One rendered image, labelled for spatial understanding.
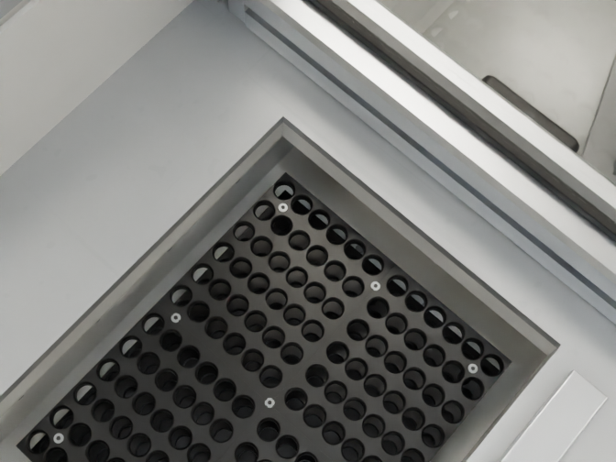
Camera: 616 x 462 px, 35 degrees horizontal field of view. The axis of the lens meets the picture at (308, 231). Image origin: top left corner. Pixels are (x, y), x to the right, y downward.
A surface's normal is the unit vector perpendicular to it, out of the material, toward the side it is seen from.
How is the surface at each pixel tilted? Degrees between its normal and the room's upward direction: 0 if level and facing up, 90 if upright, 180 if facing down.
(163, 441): 0
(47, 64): 90
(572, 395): 0
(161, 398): 0
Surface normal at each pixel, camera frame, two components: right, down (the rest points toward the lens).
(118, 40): 0.75, 0.63
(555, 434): 0.04, -0.33
